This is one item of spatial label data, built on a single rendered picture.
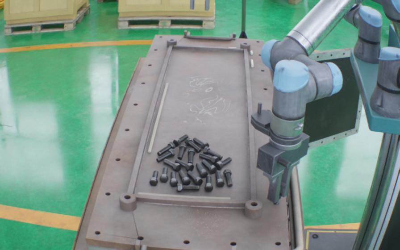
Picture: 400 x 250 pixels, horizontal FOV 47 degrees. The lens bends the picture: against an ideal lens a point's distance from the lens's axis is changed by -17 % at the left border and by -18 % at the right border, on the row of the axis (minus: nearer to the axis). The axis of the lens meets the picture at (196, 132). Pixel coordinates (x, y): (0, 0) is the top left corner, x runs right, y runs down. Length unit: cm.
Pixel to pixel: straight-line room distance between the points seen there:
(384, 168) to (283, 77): 135
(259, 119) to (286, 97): 12
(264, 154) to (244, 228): 17
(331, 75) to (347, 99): 172
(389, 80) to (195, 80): 70
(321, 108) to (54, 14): 467
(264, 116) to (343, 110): 174
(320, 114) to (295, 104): 168
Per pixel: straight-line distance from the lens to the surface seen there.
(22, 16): 699
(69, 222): 334
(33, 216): 344
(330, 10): 130
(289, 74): 107
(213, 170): 135
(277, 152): 113
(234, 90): 176
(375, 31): 215
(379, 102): 173
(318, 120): 278
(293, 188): 152
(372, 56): 217
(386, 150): 229
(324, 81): 114
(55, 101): 484
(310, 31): 126
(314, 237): 278
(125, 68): 536
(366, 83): 195
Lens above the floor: 213
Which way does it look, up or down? 30 degrees down
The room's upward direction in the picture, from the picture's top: 1 degrees clockwise
